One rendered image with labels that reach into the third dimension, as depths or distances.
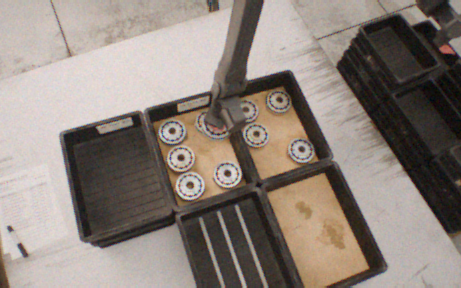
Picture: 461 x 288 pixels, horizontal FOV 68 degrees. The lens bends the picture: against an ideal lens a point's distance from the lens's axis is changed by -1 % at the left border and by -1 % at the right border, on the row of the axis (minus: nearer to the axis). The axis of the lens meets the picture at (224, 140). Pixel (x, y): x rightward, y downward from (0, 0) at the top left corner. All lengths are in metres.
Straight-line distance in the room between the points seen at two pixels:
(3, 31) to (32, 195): 1.70
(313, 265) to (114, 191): 0.74
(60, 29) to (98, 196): 1.77
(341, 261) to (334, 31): 1.98
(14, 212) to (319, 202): 1.15
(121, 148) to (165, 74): 0.45
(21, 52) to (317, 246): 2.31
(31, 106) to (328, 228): 1.31
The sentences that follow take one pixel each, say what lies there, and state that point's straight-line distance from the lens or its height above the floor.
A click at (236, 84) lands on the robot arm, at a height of 1.31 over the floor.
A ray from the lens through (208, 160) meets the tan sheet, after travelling 1.31.
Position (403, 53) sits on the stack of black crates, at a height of 0.49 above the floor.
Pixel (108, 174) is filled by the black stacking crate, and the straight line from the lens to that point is 1.34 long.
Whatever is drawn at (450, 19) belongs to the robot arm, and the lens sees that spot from 1.23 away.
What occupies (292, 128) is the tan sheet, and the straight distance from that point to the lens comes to 1.41.
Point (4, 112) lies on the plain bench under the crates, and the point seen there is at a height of 0.70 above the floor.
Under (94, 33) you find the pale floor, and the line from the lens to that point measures 2.77.
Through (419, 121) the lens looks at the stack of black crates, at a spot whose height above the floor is 0.38.
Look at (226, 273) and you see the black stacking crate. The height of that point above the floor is 0.83.
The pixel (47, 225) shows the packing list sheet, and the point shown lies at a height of 0.70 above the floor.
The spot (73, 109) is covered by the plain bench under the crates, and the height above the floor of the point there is 0.70.
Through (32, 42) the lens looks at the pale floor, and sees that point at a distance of 2.86.
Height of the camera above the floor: 2.07
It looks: 67 degrees down
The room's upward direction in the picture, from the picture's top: 11 degrees clockwise
